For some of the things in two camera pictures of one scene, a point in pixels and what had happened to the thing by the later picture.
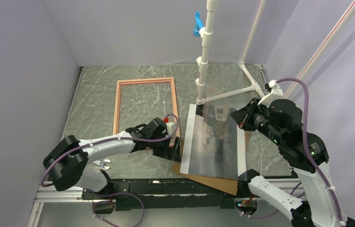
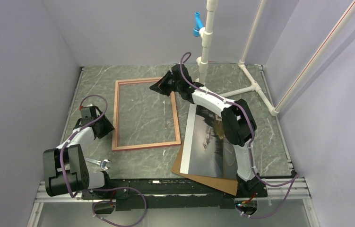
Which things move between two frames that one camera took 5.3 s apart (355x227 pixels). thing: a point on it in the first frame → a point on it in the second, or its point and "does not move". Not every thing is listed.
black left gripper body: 156,145 → 105,126
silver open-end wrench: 102,163 does not move
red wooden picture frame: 154,80 does not move
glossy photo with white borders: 214,145 does not move
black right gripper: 241,117 → 160,86
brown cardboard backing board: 229,185 does not move
